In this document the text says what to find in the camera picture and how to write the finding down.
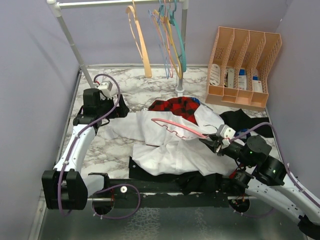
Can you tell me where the yellow hanger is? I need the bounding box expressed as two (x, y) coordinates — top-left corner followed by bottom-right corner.
(165, 16), (183, 77)

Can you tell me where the white metal clothes rack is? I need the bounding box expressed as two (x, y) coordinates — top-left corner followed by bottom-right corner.
(46, 0), (189, 86)

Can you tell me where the white blue red box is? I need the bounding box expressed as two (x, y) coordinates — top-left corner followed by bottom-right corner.
(252, 69), (263, 93)

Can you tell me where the white shirt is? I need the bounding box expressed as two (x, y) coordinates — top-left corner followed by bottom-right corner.
(105, 105), (237, 176)

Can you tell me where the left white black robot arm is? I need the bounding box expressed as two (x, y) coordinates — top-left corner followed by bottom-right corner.
(41, 88), (130, 211)

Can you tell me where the white remote in organizer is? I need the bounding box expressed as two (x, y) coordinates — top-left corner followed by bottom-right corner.
(209, 63), (221, 86)

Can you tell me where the red black plaid shirt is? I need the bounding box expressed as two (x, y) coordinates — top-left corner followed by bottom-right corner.
(147, 96), (247, 180)

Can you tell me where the peach plastic file organizer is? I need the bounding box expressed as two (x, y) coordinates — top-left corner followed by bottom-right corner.
(205, 26), (282, 111)

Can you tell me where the cream orange hanger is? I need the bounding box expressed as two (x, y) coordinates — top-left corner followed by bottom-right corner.
(125, 0), (153, 79)

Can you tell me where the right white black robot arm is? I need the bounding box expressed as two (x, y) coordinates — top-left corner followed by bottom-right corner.
(200, 134), (320, 240)

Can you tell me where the teal hanger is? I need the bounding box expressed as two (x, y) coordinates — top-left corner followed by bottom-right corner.
(166, 0), (187, 78)

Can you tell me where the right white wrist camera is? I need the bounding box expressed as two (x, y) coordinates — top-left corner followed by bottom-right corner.
(216, 124), (236, 147)

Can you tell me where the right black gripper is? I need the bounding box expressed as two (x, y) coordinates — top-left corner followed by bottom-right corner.
(199, 132), (255, 167)

